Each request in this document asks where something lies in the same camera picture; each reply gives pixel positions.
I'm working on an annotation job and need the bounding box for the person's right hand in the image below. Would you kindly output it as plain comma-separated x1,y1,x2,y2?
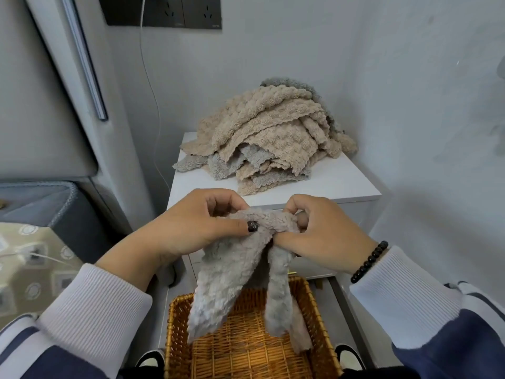
272,194,379,275

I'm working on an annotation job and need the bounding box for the person's left hand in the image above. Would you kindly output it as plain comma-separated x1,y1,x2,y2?
157,188,261,266

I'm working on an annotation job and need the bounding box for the single grey towel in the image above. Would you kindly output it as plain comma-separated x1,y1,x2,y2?
186,207,302,344

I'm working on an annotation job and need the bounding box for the single beige towel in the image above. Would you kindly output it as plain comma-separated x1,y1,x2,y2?
290,300,314,355

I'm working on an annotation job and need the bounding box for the pile of beige grey towels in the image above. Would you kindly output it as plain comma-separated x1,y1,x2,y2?
172,77,359,197

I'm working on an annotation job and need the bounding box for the orange wicker basket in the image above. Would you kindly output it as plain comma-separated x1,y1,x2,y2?
163,276,343,379

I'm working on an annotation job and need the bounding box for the person's left forearm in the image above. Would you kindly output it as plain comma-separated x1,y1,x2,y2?
0,228,174,379

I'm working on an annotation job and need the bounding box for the person's right forearm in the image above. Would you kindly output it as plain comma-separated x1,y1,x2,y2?
349,245,505,379

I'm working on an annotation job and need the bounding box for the person's right shoe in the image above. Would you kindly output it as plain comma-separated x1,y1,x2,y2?
334,344,367,372

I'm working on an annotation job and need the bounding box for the person's shoe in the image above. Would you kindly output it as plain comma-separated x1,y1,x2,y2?
136,349,166,370
334,344,367,372

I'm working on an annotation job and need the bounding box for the person's left shoe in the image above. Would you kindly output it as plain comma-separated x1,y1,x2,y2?
136,349,166,370

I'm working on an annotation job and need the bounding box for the white nightstand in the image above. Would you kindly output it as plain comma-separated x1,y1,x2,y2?
166,132,382,288

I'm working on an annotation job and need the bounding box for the silver headboard trim strip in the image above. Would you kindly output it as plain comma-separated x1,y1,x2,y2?
59,0,109,122

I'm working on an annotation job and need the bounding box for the grey padded headboard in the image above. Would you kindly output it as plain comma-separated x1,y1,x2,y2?
0,0,98,182

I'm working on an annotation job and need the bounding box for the black bead bracelet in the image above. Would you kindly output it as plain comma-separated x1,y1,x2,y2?
350,240,389,285

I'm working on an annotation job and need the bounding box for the white charging cable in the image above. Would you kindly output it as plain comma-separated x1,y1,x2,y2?
0,0,171,270

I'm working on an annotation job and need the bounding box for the narrow black wall socket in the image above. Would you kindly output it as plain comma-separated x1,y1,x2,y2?
180,0,223,30

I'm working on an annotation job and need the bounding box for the wide black wall socket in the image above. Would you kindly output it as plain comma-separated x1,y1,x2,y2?
97,0,186,28

